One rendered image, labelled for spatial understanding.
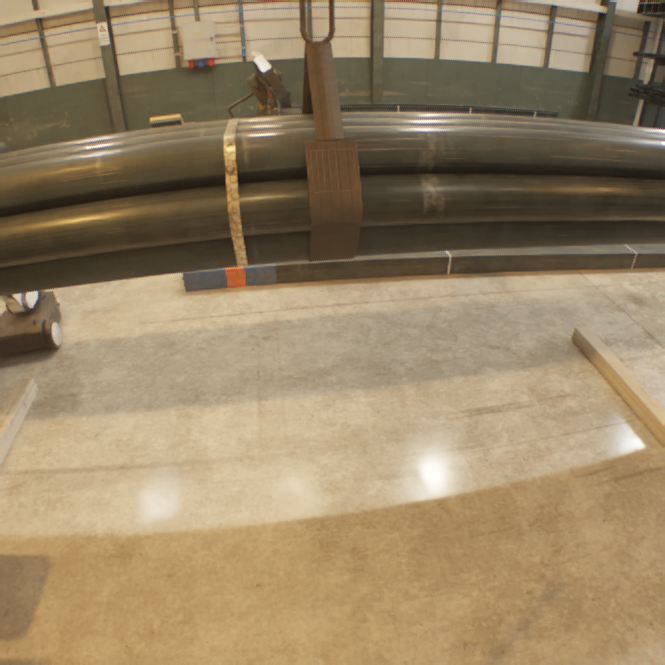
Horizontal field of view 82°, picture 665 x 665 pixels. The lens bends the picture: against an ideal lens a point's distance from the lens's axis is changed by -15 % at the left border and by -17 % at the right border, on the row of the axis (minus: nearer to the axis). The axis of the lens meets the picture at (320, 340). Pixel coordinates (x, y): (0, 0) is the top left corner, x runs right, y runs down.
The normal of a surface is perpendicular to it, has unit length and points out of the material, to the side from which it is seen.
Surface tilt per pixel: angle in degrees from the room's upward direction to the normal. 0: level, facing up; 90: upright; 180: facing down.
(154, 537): 0
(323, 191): 60
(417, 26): 90
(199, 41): 90
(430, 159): 94
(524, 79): 90
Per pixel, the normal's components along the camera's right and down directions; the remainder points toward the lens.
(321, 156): 0.11, 0.10
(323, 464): -0.03, -0.80
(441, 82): 0.12, 0.58
